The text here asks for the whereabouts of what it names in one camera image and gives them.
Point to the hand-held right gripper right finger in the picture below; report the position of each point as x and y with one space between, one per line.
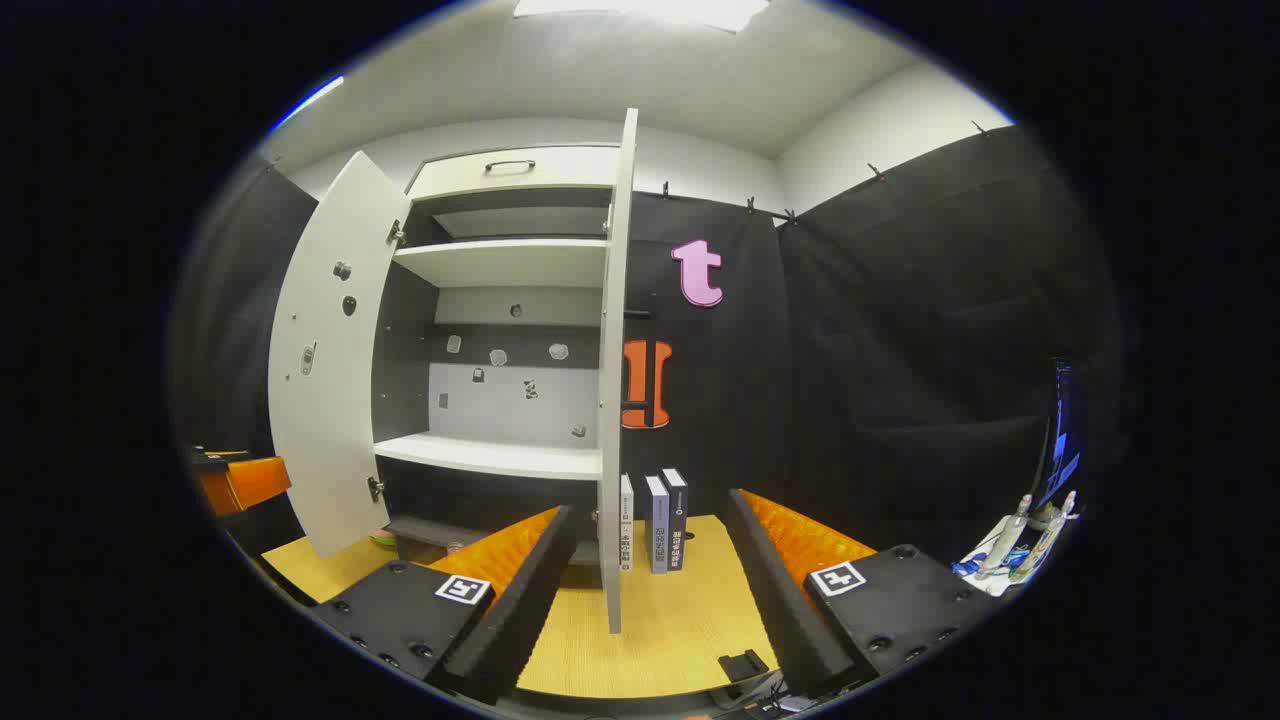
780 600

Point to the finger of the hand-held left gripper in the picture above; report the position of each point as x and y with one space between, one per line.
255 482

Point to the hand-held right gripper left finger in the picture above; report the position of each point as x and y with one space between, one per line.
520 610

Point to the white door with camera sticker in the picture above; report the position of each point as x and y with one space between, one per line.
330 420

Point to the white door with headphones sticker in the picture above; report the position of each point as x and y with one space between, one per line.
612 400

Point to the small black holder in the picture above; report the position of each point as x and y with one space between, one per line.
745 665

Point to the white book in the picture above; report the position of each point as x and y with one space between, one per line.
626 520

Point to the grey blue book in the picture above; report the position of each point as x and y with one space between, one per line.
656 525

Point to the white cabinet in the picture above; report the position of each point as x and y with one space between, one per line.
500 455

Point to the white and blue sheet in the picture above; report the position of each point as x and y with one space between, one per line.
985 575

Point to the clear bottle with white cap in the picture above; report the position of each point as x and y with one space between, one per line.
1045 535
1005 545

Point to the black backdrop cloth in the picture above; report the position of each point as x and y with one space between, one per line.
900 350

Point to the computer monitor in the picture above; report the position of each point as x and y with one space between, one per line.
1062 440

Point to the white cabinet drawer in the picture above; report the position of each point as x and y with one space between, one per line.
560 170

